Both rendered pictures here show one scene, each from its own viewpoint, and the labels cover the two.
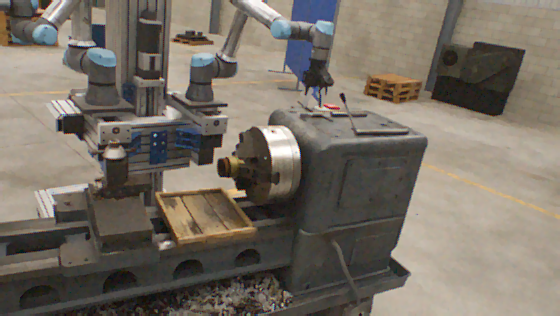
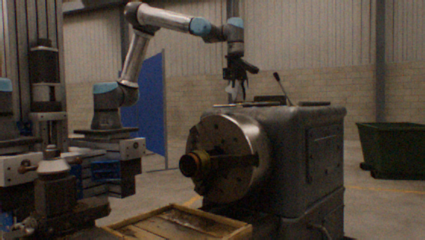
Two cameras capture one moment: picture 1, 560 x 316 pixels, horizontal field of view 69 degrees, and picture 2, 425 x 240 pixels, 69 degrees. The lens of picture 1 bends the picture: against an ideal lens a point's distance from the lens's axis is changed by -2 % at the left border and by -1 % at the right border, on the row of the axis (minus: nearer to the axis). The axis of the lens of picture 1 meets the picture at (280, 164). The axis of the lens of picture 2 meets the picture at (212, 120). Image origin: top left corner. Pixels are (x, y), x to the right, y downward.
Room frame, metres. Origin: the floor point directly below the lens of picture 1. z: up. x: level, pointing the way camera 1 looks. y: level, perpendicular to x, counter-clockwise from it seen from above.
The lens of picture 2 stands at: (0.49, 0.43, 1.27)
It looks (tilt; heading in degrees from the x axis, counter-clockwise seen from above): 3 degrees down; 343
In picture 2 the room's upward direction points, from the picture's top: 1 degrees counter-clockwise
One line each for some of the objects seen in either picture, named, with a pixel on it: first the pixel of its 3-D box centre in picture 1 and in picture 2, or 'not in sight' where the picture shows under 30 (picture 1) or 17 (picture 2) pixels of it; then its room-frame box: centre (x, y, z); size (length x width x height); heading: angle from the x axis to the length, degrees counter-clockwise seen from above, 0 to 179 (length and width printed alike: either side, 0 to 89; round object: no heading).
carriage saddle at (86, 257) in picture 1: (103, 223); not in sight; (1.22, 0.59, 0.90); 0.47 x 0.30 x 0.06; 32
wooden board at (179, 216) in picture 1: (203, 213); (176, 232); (1.41, 0.27, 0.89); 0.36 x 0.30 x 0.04; 32
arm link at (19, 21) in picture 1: (24, 30); not in sight; (1.61, 1.08, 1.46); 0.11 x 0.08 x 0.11; 62
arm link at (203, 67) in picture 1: (202, 67); (106, 95); (2.13, 0.48, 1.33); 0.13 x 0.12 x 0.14; 139
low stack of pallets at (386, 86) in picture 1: (393, 87); not in sight; (9.51, -2.28, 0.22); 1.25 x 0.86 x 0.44; 142
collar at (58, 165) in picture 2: (114, 151); (52, 165); (1.31, 0.58, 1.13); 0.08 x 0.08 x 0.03
